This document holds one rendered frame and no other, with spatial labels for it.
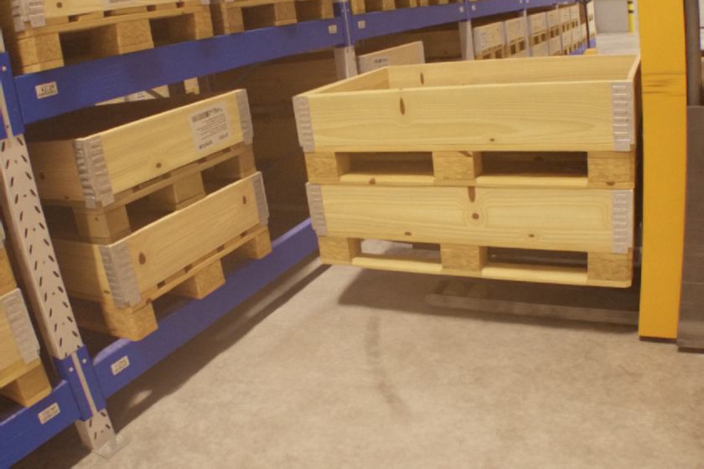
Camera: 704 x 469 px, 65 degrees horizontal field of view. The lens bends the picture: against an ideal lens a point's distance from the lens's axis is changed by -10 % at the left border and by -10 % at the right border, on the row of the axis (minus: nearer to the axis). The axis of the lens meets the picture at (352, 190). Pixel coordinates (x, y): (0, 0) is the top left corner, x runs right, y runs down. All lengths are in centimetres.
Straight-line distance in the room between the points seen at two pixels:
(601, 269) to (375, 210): 84
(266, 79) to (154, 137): 165
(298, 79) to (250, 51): 102
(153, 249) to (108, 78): 57
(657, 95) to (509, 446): 112
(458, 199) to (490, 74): 84
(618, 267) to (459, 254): 56
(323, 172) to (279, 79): 134
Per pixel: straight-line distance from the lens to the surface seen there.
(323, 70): 341
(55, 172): 207
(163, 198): 220
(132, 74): 207
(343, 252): 241
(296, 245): 276
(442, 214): 217
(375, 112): 216
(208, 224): 227
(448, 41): 515
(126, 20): 206
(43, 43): 185
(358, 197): 229
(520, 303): 237
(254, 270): 253
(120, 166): 198
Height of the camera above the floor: 118
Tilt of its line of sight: 16 degrees down
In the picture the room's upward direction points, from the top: 8 degrees counter-clockwise
